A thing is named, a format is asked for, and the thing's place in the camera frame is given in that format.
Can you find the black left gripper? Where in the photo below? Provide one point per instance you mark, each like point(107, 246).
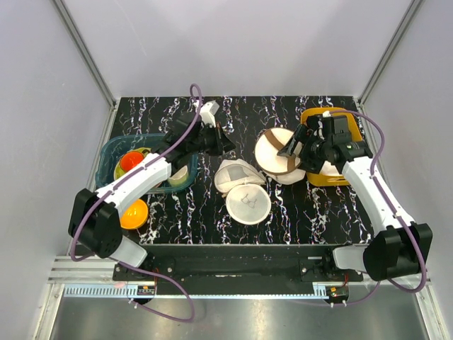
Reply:
point(221, 140)

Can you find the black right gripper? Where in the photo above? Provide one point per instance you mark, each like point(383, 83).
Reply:
point(305, 136)

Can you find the cream laundry bag brown trim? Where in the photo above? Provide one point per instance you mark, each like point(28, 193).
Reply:
point(282, 169)

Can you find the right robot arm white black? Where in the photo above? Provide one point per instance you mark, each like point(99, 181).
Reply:
point(400, 246)

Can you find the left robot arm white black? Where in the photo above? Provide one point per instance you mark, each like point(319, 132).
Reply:
point(95, 216)

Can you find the white mesh laundry bag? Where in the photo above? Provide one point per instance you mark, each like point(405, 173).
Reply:
point(247, 202)

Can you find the yellow plastic bin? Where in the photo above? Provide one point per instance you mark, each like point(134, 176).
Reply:
point(329, 176)

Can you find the cream paper cup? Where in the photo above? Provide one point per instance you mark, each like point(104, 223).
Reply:
point(179, 178)

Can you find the orange translucent cup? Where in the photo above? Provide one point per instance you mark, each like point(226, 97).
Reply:
point(130, 160)

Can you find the yellow-green plate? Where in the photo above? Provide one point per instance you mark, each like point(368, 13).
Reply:
point(118, 172)

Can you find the teal transparent plastic container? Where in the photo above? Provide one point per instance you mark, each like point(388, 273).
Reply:
point(118, 146)

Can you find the orange bowl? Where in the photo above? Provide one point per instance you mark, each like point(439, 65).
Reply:
point(135, 216)

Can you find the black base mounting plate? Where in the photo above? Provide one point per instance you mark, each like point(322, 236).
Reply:
point(216, 269)

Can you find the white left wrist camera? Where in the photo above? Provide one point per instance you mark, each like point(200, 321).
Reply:
point(207, 112)

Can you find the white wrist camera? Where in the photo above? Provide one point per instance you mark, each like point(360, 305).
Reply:
point(323, 121)
point(207, 112)

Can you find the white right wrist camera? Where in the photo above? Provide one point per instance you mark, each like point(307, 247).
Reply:
point(323, 121)

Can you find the aluminium frame post right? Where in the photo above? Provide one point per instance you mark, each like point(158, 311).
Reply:
point(401, 29)

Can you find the aluminium frame post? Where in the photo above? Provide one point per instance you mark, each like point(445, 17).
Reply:
point(76, 37)
point(401, 29)

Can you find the aluminium front rail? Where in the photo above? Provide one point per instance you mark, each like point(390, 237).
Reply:
point(98, 278)

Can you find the aluminium frame post left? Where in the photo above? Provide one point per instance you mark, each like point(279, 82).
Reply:
point(76, 37)

